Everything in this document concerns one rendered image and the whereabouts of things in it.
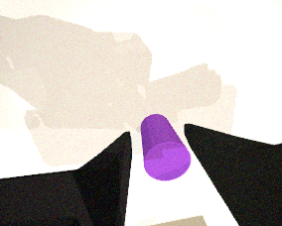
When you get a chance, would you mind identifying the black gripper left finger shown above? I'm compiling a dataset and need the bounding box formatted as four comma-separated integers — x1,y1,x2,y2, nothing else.
0,131,132,226

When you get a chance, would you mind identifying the purple marker cap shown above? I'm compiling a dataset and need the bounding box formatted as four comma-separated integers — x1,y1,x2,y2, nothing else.
140,114,192,181

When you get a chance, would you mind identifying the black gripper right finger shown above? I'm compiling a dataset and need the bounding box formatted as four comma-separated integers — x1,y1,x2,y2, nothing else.
184,123,282,226

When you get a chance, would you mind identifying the beige block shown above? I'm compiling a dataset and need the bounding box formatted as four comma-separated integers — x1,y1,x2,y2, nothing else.
148,215,208,226

